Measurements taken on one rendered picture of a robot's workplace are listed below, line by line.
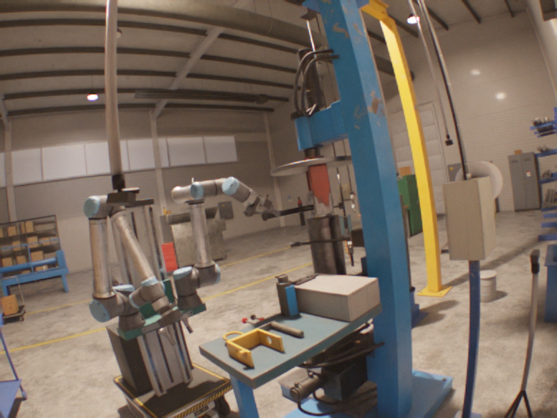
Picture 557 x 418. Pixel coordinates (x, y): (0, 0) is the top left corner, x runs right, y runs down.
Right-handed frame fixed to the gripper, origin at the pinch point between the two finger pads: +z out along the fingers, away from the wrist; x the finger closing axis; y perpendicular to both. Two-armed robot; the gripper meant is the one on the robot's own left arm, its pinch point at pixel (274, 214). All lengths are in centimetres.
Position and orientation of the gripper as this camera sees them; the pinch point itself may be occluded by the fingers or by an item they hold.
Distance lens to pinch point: 177.1
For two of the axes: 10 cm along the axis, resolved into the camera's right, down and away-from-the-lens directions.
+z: 7.0, 4.5, 5.6
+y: 2.9, -8.9, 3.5
